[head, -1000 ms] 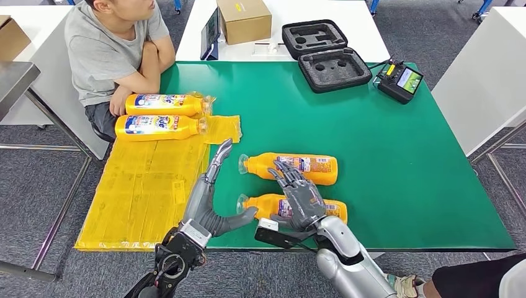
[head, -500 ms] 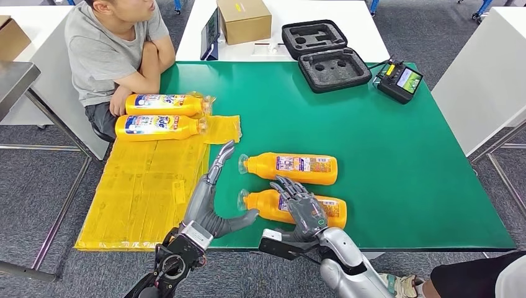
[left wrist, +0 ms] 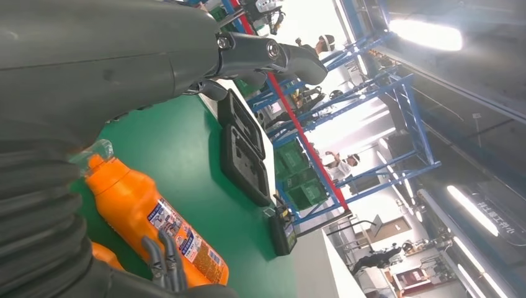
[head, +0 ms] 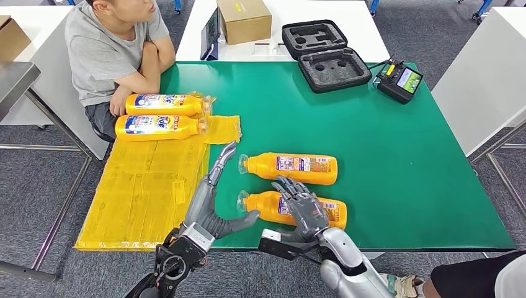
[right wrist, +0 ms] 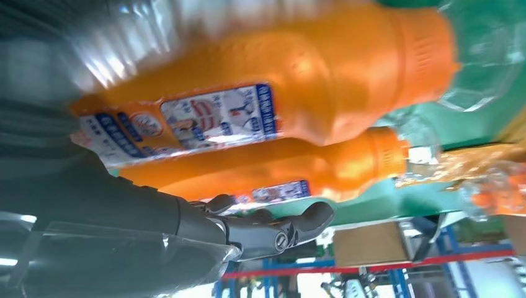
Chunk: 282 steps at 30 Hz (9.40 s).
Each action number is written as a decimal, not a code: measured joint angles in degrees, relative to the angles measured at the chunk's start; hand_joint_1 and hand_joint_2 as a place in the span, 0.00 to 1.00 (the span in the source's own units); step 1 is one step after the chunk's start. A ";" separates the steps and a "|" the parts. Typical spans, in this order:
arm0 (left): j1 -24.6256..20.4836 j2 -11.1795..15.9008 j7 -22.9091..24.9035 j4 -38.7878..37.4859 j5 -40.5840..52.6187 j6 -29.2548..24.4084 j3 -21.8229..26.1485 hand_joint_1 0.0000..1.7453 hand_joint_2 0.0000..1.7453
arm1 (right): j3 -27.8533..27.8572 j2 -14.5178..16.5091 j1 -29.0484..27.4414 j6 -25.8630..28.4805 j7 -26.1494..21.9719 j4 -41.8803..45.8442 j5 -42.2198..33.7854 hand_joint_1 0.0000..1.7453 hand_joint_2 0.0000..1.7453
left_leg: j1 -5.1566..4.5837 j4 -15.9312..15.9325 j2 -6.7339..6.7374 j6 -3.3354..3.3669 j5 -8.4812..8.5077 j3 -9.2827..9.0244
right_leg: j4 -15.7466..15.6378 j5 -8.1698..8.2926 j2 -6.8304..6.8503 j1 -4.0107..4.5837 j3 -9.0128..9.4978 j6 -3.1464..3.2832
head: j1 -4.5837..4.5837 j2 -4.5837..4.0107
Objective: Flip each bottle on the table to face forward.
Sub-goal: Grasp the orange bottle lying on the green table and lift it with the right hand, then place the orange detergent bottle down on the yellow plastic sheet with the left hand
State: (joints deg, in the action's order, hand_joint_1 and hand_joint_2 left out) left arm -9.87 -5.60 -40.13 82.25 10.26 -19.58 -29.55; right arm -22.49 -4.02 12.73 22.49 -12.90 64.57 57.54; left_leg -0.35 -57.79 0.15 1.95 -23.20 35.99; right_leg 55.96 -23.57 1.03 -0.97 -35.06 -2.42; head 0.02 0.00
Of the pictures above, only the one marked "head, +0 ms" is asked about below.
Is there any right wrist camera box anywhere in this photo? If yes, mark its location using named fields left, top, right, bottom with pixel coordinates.
left=257, top=228, right=321, bottom=261

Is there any dark tablet on stand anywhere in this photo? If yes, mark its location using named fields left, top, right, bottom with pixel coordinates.
left=200, top=7, right=221, bottom=61

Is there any brown cardboard box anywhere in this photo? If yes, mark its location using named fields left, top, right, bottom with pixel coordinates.
left=0, top=15, right=32, bottom=63
left=216, top=0, right=272, bottom=46

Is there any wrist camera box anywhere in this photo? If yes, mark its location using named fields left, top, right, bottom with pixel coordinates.
left=257, top=228, right=321, bottom=261
left=156, top=222, right=215, bottom=268

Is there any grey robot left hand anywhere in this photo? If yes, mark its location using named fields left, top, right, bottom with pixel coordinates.
left=182, top=141, right=261, bottom=240

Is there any yellow plastic wrapped sheet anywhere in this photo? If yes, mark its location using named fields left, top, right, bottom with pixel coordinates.
left=74, top=91, right=243, bottom=253

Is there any seated person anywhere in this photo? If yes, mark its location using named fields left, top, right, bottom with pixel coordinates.
left=65, top=0, right=176, bottom=140

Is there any black stool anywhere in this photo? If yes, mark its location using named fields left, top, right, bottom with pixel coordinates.
left=91, top=123, right=117, bottom=145

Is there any grey metal table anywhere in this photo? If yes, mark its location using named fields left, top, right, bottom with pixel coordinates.
left=0, top=61, right=97, bottom=284

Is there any blue wheeled frame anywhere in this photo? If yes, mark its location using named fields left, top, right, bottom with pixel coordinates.
left=456, top=0, right=494, bottom=22

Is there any black foam-lined open case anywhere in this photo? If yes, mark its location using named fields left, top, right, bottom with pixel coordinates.
left=282, top=19, right=373, bottom=94

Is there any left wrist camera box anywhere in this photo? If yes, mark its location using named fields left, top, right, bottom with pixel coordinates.
left=156, top=222, right=215, bottom=268

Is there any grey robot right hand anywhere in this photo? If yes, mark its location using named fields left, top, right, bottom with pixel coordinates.
left=271, top=176, right=329, bottom=243

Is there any white table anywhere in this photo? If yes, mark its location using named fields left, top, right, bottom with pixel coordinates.
left=0, top=6, right=110, bottom=161
left=430, top=7, right=526, bottom=219
left=175, top=0, right=391, bottom=63

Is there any black remote controller with screen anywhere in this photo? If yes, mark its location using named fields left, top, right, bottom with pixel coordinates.
left=377, top=59, right=424, bottom=106

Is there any orange detergent bottle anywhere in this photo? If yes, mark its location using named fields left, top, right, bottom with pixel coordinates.
left=125, top=93, right=215, bottom=117
left=238, top=152, right=339, bottom=186
left=115, top=114, right=208, bottom=142
left=237, top=189, right=348, bottom=230

